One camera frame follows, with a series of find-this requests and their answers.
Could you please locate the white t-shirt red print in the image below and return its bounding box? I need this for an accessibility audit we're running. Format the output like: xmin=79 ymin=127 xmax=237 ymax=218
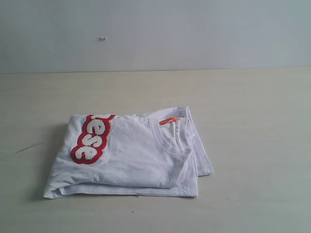
xmin=43 ymin=107 xmax=213 ymax=199

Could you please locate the orange size tag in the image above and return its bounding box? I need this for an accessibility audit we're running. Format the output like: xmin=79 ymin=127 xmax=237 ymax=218
xmin=159 ymin=117 xmax=178 ymax=125

